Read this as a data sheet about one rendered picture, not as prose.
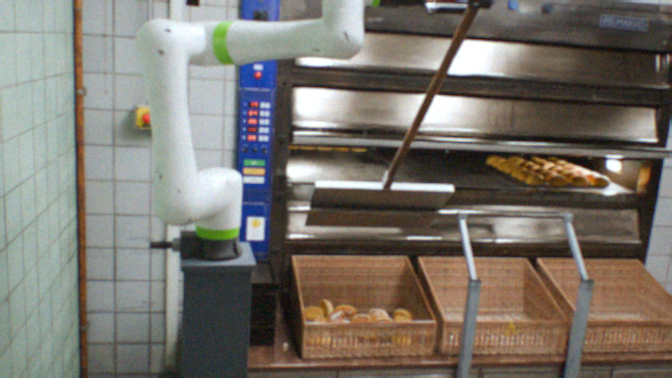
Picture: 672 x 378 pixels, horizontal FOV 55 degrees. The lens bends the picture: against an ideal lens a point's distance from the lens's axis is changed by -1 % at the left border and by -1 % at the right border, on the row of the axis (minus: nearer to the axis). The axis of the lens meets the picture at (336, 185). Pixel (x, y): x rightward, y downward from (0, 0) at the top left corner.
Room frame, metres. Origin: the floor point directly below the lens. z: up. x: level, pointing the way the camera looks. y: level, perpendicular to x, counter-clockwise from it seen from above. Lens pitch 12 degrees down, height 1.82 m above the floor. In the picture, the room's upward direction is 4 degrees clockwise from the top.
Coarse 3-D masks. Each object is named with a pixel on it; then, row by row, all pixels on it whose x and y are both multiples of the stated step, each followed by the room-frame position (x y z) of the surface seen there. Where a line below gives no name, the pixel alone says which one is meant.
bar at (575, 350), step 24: (456, 216) 2.61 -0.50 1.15; (480, 216) 2.62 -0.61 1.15; (504, 216) 2.64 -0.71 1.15; (528, 216) 2.66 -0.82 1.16; (552, 216) 2.68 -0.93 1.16; (576, 240) 2.63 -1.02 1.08; (576, 264) 2.57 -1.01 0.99; (480, 288) 2.39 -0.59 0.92; (576, 312) 2.49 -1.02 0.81; (576, 336) 2.47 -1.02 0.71; (576, 360) 2.47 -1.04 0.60
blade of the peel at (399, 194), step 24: (312, 192) 2.47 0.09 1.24; (336, 192) 2.44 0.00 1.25; (360, 192) 2.45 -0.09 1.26; (384, 192) 2.47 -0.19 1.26; (408, 192) 2.48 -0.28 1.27; (432, 192) 2.49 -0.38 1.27; (312, 216) 2.59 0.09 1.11; (336, 216) 2.61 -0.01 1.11; (360, 216) 2.62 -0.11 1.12; (384, 216) 2.64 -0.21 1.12; (408, 216) 2.65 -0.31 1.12; (432, 216) 2.66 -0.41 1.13
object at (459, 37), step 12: (468, 12) 1.74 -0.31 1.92; (468, 24) 1.76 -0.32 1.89; (456, 36) 1.81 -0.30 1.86; (456, 48) 1.83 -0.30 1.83; (444, 60) 1.88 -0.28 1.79; (444, 72) 1.91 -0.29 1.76; (432, 84) 1.97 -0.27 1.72; (432, 96) 2.00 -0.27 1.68; (420, 108) 2.06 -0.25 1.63; (420, 120) 2.10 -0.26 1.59; (408, 132) 2.17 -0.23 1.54; (408, 144) 2.21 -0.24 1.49; (396, 156) 2.29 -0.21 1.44; (396, 168) 2.33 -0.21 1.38
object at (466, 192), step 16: (288, 192) 2.86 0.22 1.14; (304, 192) 2.87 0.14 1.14; (464, 192) 3.00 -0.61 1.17; (480, 192) 3.02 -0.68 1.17; (496, 192) 3.03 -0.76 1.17; (512, 192) 3.05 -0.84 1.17; (528, 192) 3.06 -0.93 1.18; (544, 192) 3.08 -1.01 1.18; (560, 192) 3.10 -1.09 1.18; (576, 192) 3.13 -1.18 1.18; (592, 192) 3.15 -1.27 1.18; (608, 192) 3.18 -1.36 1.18; (624, 192) 3.20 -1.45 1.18
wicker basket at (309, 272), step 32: (320, 256) 2.85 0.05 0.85; (352, 256) 2.88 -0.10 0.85; (384, 256) 2.91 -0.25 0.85; (320, 288) 2.81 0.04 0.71; (384, 288) 2.87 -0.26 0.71; (416, 288) 2.74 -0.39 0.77; (416, 320) 2.47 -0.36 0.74; (320, 352) 2.39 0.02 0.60; (352, 352) 2.42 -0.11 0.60; (384, 352) 2.44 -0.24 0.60; (416, 352) 2.47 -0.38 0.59
